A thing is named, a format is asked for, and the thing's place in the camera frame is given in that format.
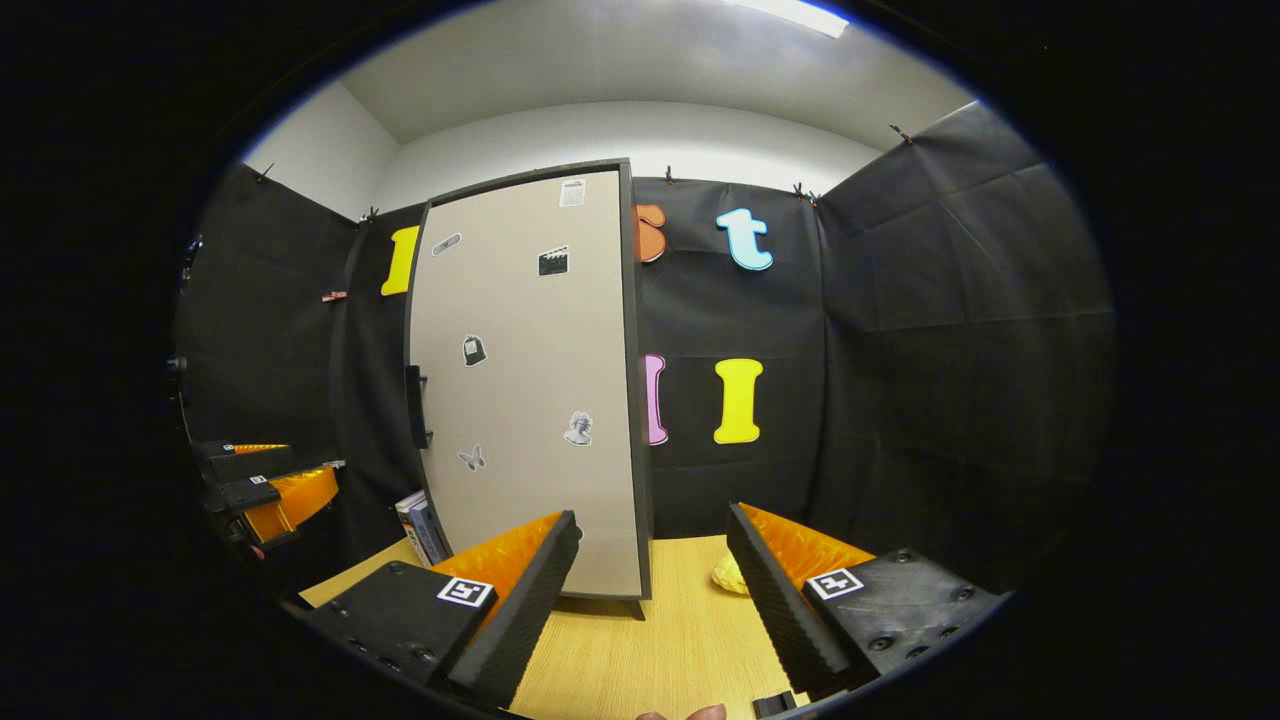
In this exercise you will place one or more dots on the black backdrop cloth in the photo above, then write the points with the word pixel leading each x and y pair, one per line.
pixel 900 350

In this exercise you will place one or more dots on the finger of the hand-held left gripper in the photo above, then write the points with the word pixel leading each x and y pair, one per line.
pixel 245 462
pixel 285 500

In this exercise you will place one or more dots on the white book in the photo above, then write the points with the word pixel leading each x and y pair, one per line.
pixel 407 510

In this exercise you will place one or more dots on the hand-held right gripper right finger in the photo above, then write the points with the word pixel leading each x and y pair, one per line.
pixel 775 610

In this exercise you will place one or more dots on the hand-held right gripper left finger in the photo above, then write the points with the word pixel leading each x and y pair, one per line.
pixel 520 620

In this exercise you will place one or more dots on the beige cabinet door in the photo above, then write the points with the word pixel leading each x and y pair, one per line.
pixel 530 400

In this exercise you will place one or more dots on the yellow lumpy object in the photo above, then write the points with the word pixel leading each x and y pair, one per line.
pixel 731 576

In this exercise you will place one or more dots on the grey book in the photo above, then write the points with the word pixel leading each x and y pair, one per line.
pixel 418 537

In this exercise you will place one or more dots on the long ceiling light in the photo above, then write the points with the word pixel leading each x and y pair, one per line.
pixel 795 15

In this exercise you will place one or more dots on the dark grey cabinet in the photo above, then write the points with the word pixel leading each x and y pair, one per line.
pixel 642 420

